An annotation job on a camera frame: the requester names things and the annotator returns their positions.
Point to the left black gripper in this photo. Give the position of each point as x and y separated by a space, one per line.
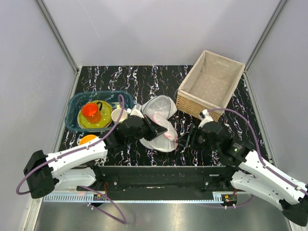
153 129

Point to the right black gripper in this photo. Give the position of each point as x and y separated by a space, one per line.
184 140

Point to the pink-trimmed mesh laundry bag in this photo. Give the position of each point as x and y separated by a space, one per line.
165 142

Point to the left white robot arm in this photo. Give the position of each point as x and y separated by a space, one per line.
42 171

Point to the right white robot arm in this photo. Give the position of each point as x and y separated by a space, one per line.
245 170

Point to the grey-trimmed mesh laundry bag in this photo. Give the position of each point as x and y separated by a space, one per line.
162 105

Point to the cream mug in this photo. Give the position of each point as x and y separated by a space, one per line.
119 114

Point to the yellow-green plate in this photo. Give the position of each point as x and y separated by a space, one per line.
103 123

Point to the orange mug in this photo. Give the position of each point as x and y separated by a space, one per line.
92 112

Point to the orange bowl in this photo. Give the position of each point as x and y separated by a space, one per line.
87 139

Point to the wicker basket with liner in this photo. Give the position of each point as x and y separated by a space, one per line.
209 84

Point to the teal plastic tub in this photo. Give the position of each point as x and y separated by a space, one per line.
80 99

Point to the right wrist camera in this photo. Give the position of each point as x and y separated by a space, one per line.
205 117

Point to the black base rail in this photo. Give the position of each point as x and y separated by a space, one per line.
164 183

